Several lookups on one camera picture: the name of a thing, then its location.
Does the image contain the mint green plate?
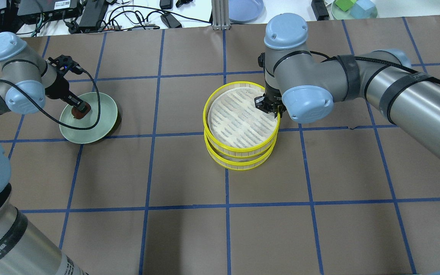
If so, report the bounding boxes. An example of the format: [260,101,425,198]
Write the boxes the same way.
[59,92,118,144]

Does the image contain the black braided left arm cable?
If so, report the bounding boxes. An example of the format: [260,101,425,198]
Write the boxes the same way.
[0,68,102,131]

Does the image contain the black power adapter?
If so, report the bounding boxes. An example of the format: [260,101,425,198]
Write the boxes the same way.
[78,0,108,33]

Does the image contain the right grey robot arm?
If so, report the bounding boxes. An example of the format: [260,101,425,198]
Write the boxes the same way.
[254,13,440,159]

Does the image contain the yellow-rimmed steamer layer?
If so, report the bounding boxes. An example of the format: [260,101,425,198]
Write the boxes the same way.
[202,81,280,157]
[203,134,277,171]

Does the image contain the brown steamed bun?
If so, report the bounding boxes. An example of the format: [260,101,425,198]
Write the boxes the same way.
[71,105,91,120]

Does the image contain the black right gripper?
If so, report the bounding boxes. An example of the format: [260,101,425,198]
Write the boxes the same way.
[254,89,286,119]

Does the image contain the aluminium frame post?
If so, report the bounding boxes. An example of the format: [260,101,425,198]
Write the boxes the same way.
[211,0,231,30]

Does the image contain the blue plate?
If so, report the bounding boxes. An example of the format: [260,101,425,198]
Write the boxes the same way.
[228,0,264,23]

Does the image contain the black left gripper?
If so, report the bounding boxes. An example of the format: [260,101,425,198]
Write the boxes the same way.
[44,55,90,109]

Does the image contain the green plate with blocks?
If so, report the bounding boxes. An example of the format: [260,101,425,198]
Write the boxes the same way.
[330,0,378,20]

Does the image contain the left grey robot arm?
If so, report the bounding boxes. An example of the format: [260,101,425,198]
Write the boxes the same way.
[0,32,86,275]

